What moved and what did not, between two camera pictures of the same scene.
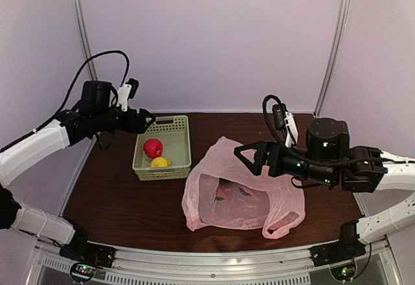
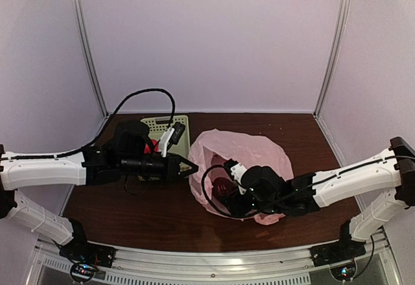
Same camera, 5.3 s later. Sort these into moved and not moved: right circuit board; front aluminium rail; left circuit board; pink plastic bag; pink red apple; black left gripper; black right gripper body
Moved: black right gripper body; black left gripper; pink plastic bag
Not moved: pink red apple; front aluminium rail; left circuit board; right circuit board
